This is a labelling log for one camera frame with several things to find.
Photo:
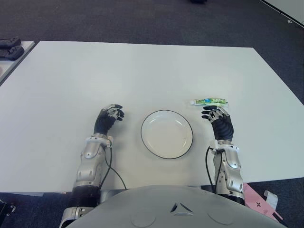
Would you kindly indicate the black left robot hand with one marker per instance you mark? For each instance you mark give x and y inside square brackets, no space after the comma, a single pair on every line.
[103,122]

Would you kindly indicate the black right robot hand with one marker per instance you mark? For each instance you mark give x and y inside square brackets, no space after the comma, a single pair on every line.
[223,128]

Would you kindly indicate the green toothpaste tube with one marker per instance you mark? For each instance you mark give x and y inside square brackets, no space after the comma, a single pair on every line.
[209,101]

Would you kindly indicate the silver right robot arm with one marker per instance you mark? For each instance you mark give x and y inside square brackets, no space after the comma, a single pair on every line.
[231,171]

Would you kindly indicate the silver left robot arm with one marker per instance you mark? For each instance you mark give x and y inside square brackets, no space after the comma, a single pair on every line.
[89,164]

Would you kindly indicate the white plate black rim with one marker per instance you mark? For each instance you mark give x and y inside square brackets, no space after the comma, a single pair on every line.
[166,135]

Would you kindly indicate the pink paper sheet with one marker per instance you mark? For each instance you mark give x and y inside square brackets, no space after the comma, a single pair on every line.
[255,202]

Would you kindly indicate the white paper strip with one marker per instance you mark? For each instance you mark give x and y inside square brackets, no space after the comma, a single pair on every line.
[271,198]

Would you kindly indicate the grey robot torso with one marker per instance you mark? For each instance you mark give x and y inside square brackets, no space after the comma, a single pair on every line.
[175,209]

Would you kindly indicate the white side table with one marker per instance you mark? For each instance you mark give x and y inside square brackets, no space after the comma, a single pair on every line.
[9,66]

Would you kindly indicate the black game controller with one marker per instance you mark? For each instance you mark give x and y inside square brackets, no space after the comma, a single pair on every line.
[9,41]
[12,52]

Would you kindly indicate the black floor device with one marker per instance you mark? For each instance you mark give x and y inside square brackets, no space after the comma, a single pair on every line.
[6,207]

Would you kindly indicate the white furniture panel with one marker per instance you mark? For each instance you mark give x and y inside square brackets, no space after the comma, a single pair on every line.
[289,9]

